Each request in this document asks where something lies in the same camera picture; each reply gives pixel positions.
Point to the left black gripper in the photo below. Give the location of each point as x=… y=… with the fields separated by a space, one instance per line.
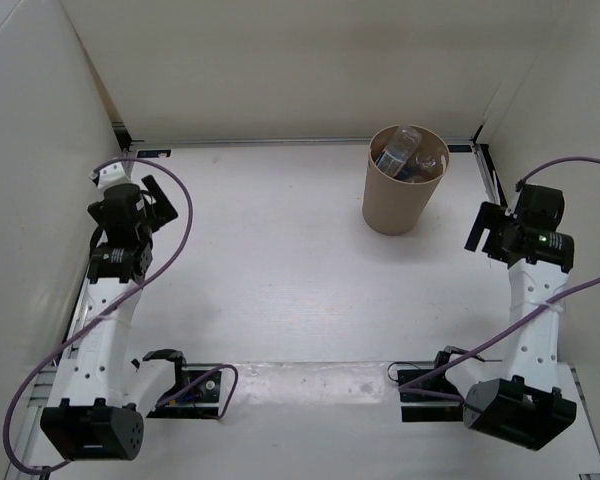
x=162 y=212

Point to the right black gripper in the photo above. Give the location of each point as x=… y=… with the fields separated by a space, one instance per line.
x=489 y=216

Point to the clear plastic bottle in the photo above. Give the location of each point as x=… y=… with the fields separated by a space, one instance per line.
x=428 y=164

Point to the clear bottle white orange label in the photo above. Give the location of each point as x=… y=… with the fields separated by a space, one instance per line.
x=400 y=147

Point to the blue label Pocari Sweat bottle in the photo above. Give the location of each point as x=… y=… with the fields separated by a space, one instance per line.
x=410 y=175

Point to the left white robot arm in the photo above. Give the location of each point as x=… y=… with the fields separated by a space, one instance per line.
x=100 y=415

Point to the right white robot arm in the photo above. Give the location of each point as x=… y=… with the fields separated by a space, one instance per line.
x=519 y=399

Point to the brown cardboard bin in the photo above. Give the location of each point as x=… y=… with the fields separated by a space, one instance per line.
x=391 y=206

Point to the white front board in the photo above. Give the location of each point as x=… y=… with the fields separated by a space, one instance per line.
x=333 y=421

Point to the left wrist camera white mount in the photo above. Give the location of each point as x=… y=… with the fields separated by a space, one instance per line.
x=111 y=175

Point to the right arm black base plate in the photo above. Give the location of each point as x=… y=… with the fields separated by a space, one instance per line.
x=419 y=408

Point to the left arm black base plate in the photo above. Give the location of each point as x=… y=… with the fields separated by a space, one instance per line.
x=200 y=401

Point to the aluminium table frame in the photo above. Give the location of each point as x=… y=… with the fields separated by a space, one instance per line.
x=101 y=413

